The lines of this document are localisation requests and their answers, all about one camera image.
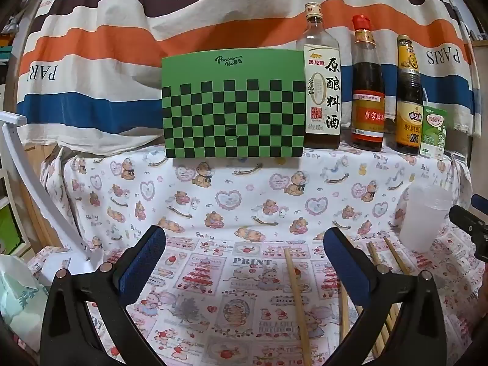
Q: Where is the yellow label sauce bottle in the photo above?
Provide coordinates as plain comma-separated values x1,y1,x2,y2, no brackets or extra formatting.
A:
394,34,425,156

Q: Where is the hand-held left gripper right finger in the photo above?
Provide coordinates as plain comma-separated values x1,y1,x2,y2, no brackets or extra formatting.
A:
323,227,448,366

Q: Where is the bunch of wooden chopsticks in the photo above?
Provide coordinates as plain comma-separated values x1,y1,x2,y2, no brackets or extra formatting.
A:
340,236,411,360

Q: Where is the green patterned tissue pack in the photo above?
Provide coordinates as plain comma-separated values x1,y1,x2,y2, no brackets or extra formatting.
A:
0,255,50,353

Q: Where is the long wooden chopstick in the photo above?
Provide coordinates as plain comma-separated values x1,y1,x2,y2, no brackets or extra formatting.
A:
284,248,312,366

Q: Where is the green checkered box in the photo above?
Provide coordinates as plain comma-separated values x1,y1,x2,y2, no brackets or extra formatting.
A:
161,49,307,159

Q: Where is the red cap sauce bottle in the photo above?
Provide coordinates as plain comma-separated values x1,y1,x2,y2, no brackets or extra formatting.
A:
350,14,386,152

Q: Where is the bear print cloth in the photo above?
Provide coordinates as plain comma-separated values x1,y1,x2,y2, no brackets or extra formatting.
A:
40,145,473,245

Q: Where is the striped blanket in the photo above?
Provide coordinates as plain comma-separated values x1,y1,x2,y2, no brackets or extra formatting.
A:
15,0,481,150

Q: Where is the green drink carton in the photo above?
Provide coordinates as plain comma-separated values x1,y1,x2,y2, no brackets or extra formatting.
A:
419,106,448,160

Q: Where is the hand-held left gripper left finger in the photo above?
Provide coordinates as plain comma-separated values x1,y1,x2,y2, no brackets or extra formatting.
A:
38,226,168,366

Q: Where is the wooden shelf unit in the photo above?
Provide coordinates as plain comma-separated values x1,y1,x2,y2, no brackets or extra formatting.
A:
0,80,82,256

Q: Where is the translucent plastic cup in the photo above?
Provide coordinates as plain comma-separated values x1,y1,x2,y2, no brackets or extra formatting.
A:
398,184,454,253

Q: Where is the clear cooking wine bottle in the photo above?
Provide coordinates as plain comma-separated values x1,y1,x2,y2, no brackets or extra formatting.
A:
295,2,342,150

